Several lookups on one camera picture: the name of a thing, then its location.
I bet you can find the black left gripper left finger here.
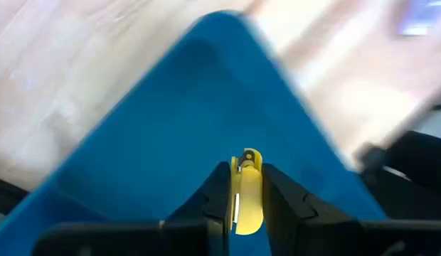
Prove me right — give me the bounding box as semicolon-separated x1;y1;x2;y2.
164;161;232;256

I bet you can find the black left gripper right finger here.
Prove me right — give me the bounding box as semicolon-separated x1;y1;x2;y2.
261;163;364;256

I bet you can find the yellow mini stapler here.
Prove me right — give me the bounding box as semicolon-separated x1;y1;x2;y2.
228;146;265;237

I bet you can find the blue plastic bin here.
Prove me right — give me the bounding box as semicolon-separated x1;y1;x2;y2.
0;10;389;256

